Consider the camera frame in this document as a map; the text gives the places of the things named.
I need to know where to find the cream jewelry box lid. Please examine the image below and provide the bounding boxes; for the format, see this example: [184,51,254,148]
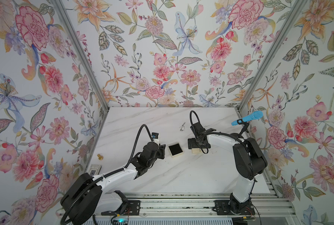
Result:
[191,148,202,154]

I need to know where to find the cream jewelry box base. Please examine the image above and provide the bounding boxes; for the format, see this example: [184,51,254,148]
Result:
[167,142,184,158]

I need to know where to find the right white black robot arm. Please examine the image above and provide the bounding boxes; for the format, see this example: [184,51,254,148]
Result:
[188,120,268,215]

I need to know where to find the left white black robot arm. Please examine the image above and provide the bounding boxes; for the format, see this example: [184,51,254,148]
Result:
[60,142,166,225]

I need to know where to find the small gold knob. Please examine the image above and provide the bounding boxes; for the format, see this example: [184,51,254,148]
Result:
[97,154,104,160]

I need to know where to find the small framed card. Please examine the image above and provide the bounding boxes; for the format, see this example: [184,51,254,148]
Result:
[88,164,102,176]

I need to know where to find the blue microphone on stand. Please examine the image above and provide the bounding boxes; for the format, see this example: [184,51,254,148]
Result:
[231,111,263,140]

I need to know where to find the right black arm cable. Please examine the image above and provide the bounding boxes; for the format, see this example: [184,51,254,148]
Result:
[189,110,244,154]

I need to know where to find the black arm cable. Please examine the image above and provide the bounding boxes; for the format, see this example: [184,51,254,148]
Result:
[60,124,154,225]
[189,110,244,154]

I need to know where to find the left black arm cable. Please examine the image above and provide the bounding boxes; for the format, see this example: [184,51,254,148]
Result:
[60,124,154,225]

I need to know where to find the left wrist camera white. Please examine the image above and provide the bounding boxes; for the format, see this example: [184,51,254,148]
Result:
[151,132,159,144]

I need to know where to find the aluminium mounting rail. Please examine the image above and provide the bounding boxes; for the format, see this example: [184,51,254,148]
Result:
[93,192,296,218]

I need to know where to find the left aluminium corner post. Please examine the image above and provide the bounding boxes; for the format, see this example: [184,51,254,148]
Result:
[51,0,109,112]

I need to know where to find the aluminium corner post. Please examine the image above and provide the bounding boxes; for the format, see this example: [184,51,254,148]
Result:
[51,0,109,112]
[235,0,306,112]

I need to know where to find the right aluminium corner post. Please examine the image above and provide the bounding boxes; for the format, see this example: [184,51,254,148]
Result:
[235,0,306,112]

